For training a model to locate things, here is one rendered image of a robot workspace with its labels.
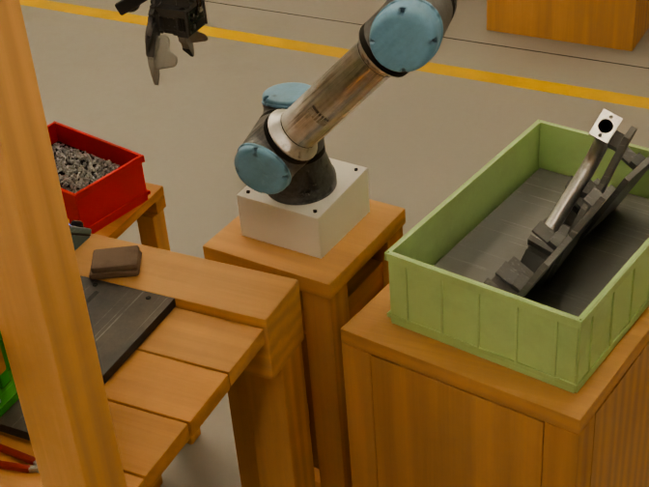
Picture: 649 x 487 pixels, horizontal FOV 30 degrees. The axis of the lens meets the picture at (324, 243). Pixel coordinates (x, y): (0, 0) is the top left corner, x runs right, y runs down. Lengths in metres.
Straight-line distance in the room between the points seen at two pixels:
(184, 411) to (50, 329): 0.50
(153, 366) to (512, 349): 0.66
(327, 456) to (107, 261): 0.70
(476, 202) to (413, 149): 2.03
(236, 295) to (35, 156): 0.84
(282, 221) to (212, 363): 0.42
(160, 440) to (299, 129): 0.62
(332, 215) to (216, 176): 2.05
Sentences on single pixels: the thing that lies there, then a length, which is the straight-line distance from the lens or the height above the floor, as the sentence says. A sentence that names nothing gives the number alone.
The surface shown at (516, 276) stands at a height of 0.95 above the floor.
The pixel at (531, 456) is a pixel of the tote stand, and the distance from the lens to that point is 2.33.
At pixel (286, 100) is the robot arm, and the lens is 2.40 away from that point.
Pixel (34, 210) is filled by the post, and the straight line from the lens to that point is 1.62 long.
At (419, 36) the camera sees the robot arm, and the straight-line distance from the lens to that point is 2.06.
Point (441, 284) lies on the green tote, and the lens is 2.28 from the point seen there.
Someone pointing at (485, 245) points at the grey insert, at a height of 0.85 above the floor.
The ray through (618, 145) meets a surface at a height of 1.13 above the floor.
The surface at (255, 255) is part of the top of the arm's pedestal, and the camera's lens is 2.54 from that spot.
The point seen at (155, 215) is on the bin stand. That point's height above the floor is 0.74.
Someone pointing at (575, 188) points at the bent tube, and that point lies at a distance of 2.39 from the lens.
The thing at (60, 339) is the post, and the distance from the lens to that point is 1.73.
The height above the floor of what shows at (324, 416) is 0.47.
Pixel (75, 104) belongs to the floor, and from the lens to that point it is 5.21.
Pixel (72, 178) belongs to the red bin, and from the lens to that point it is 2.86.
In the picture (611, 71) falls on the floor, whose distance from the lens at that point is 5.18.
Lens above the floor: 2.27
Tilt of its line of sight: 34 degrees down
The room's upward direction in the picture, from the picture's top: 5 degrees counter-clockwise
